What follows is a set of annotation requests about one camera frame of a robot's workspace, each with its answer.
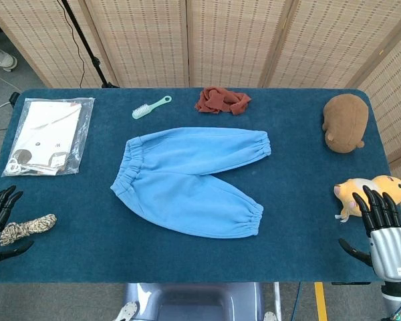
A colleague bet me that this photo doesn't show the black and silver right hand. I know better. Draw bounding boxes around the black and silver right hand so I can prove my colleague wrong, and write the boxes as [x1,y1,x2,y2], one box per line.
[338,185,401,281]

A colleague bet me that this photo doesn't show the blue sweatpants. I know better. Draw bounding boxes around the blue sweatpants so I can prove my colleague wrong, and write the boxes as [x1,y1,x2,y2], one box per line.
[110,126,272,239]

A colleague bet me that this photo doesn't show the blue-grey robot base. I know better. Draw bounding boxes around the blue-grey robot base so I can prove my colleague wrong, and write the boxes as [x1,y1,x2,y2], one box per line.
[122,282,265,321]

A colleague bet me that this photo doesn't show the yellow hamster plush toy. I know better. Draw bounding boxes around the yellow hamster plush toy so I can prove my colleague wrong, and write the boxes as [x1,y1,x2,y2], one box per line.
[333,175,401,222]

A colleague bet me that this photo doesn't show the teal table mat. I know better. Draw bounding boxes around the teal table mat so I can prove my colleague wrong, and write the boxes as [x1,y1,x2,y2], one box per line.
[0,88,401,285]

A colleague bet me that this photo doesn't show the clear bag with white garment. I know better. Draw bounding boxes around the clear bag with white garment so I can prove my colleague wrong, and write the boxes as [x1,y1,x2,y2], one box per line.
[1,97,96,177]

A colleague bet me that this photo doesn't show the white metal pole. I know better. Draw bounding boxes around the white metal pole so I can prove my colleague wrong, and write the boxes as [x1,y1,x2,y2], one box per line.
[273,282,283,321]

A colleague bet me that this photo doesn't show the brown plush toy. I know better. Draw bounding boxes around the brown plush toy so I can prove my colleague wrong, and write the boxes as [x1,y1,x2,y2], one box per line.
[322,94,370,154]

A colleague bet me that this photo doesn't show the white sneaker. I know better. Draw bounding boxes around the white sneaker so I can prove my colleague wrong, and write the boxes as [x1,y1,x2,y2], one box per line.
[0,41,17,72]

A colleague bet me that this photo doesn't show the mint green small brush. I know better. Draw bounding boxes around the mint green small brush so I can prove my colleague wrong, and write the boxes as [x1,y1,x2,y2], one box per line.
[132,95,172,120]

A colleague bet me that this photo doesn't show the black tripod stand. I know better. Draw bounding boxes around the black tripod stand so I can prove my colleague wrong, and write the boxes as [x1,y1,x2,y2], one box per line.
[60,0,120,89]

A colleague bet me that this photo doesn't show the rust brown crumpled cloth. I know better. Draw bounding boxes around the rust brown crumpled cloth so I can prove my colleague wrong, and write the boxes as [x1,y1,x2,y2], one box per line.
[194,86,252,116]

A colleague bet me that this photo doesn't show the bamboo folding screen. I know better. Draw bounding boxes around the bamboo folding screen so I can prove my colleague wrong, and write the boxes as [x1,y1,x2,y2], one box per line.
[0,0,401,201]

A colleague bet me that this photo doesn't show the beige braided rope bundle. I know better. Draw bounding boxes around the beige braided rope bundle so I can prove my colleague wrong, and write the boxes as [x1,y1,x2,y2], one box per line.
[0,213,57,247]

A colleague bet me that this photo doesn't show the white floor cable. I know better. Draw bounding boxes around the white floor cable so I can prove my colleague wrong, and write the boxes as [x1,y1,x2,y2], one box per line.
[0,65,21,118]

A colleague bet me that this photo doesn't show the thin black hanging cable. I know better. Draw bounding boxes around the thin black hanging cable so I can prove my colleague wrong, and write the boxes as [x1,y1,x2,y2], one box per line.
[55,0,87,88]

